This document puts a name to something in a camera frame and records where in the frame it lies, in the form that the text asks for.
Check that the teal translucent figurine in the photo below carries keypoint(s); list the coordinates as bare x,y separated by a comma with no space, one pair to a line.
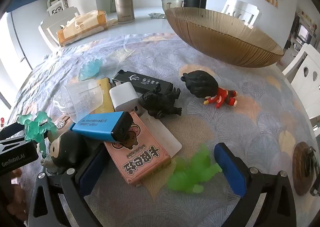
33,129

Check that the green translucent figurine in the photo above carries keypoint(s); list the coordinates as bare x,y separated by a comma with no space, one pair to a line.
192,174

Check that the black-haired red doll figurine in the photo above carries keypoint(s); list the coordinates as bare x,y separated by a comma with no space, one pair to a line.
200,83

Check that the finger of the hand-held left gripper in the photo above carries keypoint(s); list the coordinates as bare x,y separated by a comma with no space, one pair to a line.
12,131

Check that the yellow box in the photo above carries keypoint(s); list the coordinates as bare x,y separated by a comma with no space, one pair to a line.
105,97

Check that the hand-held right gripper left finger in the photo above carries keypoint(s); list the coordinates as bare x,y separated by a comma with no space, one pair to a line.
90,174

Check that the silver foil blister pack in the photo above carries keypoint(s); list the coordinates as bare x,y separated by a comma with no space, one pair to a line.
157,15

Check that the cluttered background shelf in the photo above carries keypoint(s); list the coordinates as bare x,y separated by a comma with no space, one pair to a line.
291,39

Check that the woven basket with items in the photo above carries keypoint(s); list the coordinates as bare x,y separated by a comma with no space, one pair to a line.
225,39

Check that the dark metal object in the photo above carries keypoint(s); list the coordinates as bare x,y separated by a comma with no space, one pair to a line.
310,160

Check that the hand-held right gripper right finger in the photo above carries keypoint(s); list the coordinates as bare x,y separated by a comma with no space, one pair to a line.
231,169

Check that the blue box with black end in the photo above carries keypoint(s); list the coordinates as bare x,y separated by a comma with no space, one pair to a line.
97,124

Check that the white translucent card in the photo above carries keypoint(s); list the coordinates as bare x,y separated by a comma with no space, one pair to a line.
165,137

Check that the round brown coaster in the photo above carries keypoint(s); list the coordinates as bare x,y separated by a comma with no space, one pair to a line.
300,167

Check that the dark framed window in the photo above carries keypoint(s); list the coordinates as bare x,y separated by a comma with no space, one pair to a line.
303,32

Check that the white chair with oval cutouts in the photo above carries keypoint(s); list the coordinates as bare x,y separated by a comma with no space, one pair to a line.
50,29
307,72
240,7

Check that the brown and black doll figurine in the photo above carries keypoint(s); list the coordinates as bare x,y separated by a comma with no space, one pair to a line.
67,149

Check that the white charger block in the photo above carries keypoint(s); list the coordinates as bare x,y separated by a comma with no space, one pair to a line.
123,97

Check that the floral printed tablecloth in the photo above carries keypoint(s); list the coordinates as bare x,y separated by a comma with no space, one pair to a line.
250,117

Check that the black dinosaur figurine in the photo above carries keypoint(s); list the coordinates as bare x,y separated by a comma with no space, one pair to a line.
160,103

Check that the pink card box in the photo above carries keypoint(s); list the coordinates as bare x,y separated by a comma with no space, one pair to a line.
140,162

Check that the black rectangular box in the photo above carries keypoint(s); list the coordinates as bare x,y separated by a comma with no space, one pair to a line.
147,81

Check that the small glass bowl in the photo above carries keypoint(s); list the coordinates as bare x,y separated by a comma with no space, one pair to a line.
172,3

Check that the pale blue translucent flower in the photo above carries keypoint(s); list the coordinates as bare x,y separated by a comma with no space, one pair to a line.
88,69

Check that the white carved plant stand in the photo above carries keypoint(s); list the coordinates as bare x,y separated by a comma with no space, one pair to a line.
58,8

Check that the clear plastic cup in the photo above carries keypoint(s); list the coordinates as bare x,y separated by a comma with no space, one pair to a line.
80,99

